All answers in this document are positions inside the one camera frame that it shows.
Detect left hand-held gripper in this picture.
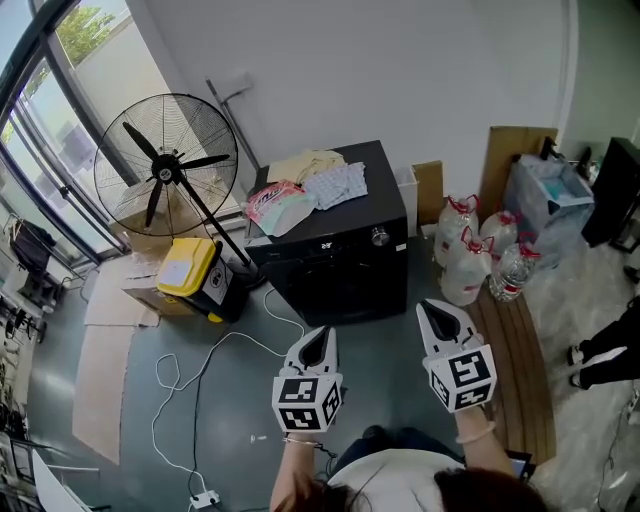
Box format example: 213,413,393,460
272,326,345,434

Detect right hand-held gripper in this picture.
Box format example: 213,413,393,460
415,298,497,413

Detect black washing machine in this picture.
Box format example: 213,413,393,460
243,140,409,327

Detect person's left forearm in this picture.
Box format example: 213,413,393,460
269,430,327,512

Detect person's right forearm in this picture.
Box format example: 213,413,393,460
453,402,517,474

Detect ribbed clear water bottle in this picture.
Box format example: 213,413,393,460
488,232,542,303

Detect wooden slatted bench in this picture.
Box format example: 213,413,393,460
467,287,558,464

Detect person's legs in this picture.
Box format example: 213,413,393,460
339,424,461,462

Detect white board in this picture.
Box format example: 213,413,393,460
394,164,419,236

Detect small brown cardboard piece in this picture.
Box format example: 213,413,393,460
412,159,446,226

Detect person's torso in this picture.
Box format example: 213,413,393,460
327,447,467,512

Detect blue tablet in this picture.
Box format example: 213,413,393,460
504,449,537,484

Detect yellow and black toolbox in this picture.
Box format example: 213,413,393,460
155,237,249,324

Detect clear plastic storage box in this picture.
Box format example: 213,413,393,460
503,153,596,269

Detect checkered cloth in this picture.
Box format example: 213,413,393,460
302,161,369,211

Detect large brown cardboard sheet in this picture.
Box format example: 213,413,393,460
478,125,559,224

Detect printed cardboard box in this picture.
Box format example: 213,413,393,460
121,284,201,319

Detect beige cloth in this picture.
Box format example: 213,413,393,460
266,148,347,187

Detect plain brown cardboard box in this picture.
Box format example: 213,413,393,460
109,184,202,251

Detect black framed glass window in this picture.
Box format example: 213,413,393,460
0,0,176,266

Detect white cable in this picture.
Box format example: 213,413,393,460
151,287,305,496

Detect clear water jug red handle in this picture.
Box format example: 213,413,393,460
439,227,494,307
479,209,519,251
433,194,481,266

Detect pale pink bracelet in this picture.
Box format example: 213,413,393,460
454,420,498,446

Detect black pedestal fan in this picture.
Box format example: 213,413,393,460
93,92,262,289

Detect grey wall conduit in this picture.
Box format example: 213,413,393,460
205,69,261,169

